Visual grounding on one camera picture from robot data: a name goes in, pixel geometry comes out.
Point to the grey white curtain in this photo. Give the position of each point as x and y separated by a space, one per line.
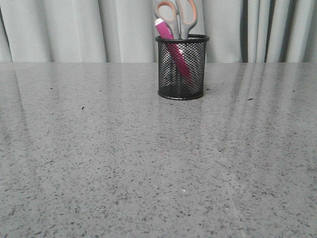
123 30

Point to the grey orange handled scissors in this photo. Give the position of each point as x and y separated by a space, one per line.
175 27

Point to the pink marker pen clear cap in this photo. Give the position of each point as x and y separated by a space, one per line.
174 50

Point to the black mesh pen holder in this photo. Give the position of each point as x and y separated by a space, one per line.
171 84

